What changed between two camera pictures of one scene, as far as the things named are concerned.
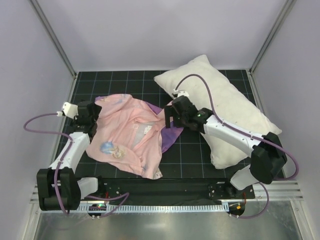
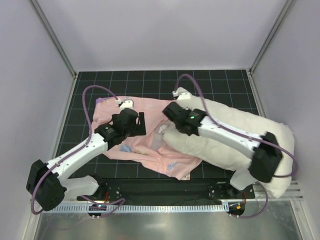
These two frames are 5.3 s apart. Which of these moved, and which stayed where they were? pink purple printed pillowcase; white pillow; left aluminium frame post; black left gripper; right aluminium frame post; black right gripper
Moved: white pillow; pink purple printed pillowcase; black left gripper
Stayed: left aluminium frame post; right aluminium frame post; black right gripper
